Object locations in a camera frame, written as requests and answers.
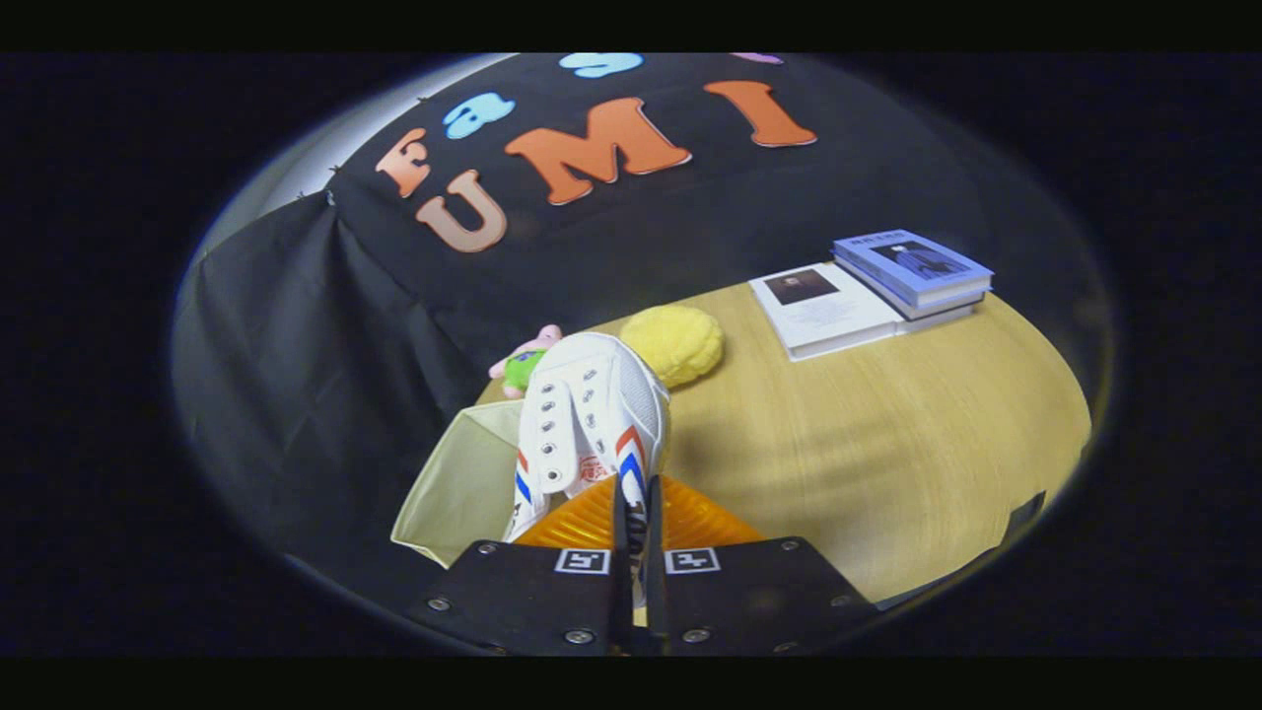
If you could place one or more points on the blue cover book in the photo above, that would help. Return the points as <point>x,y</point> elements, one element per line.
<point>912,261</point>

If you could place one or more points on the yellow round plush cushion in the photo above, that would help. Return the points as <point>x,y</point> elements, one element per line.
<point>680,345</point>

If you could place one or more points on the beige fabric storage box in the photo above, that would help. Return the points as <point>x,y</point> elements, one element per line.
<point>458,483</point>

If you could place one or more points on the white striped canvas shoe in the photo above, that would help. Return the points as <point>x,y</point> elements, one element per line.
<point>592,404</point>

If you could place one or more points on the book with white page edges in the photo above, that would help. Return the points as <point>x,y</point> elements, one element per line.
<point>946,314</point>

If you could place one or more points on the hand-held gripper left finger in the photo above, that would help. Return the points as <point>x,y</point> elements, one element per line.
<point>532,602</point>

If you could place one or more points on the black backdrop cloth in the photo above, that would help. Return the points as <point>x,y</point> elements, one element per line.
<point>325,325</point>

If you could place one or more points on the pink and green plush toy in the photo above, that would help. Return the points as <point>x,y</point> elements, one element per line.
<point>523,370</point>

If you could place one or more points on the white cover book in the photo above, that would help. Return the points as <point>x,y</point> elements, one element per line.
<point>828,311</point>

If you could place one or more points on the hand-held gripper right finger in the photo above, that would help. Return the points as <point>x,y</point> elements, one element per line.
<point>749,597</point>

